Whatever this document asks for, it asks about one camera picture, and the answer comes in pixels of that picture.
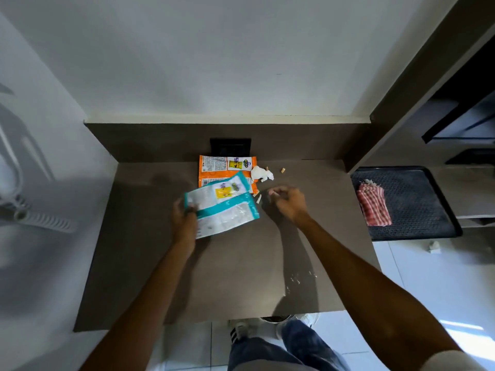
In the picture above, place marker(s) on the person's right hand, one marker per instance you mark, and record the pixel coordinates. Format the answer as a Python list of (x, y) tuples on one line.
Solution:
[(290, 204)]

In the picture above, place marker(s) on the person's left hand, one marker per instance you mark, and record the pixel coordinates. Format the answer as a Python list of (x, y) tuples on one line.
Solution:
[(184, 227)]

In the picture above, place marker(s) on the person's left fingers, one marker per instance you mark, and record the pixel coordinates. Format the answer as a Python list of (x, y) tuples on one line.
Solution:
[(185, 206)]

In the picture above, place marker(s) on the person's right fingers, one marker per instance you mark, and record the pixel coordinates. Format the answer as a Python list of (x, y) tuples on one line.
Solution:
[(279, 193)]

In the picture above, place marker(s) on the teal and white snack packet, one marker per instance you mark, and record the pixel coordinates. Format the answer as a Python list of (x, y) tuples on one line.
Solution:
[(222, 206)]

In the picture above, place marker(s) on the person's left forearm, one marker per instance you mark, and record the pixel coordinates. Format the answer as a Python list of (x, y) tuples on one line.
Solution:
[(143, 309)]

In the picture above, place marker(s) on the person's right forearm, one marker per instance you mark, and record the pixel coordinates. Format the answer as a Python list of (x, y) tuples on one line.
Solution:
[(371, 297)]

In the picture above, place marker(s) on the crumpled white tissue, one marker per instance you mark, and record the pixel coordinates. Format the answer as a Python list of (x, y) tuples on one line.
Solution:
[(261, 174)]

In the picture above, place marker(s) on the orange snack packet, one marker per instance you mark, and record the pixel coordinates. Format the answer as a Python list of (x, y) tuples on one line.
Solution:
[(224, 168)]

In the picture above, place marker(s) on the red checkered cloth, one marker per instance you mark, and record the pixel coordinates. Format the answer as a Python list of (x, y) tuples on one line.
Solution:
[(373, 204)]

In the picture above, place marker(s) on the person's white right shoe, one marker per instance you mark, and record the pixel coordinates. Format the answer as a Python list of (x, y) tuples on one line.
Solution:
[(305, 319)]

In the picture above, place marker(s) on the person's white shoe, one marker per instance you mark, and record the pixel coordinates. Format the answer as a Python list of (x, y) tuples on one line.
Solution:
[(305, 319), (239, 330)]

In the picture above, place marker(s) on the black rubber mat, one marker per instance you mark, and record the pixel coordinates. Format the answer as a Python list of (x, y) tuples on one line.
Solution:
[(410, 202)]

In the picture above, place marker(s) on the person's white left shoe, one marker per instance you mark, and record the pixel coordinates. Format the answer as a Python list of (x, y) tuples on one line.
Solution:
[(239, 330)]

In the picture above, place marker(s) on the person's blue jeans legs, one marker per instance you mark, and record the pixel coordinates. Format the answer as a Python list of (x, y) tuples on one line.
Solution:
[(286, 349)]

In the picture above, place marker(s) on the small white floor scrap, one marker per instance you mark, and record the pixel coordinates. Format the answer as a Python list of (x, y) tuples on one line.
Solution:
[(434, 247)]

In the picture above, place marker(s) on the dark brown shelf unit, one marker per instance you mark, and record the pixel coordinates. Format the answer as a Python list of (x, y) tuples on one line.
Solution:
[(429, 92)]

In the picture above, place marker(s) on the black wall socket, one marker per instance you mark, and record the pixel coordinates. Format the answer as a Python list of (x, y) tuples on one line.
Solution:
[(230, 147)]

